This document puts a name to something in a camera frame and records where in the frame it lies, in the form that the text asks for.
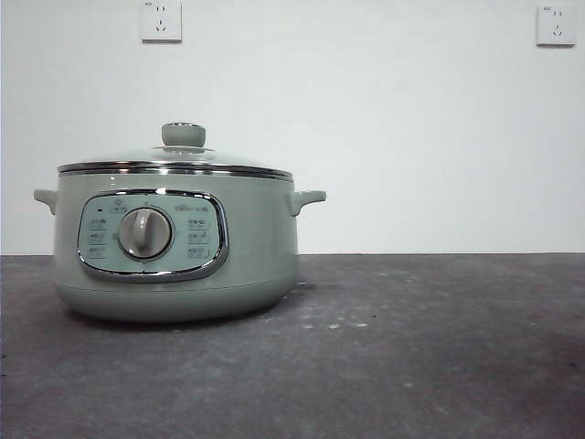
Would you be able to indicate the pale green electric pot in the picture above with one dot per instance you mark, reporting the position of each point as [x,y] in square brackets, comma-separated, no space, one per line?
[256,256]

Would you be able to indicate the glass lid with green knob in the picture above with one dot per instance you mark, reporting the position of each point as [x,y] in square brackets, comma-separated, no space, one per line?
[183,135]

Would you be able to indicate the white wall socket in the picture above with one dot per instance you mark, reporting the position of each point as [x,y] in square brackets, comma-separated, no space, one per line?
[161,20]
[555,25]

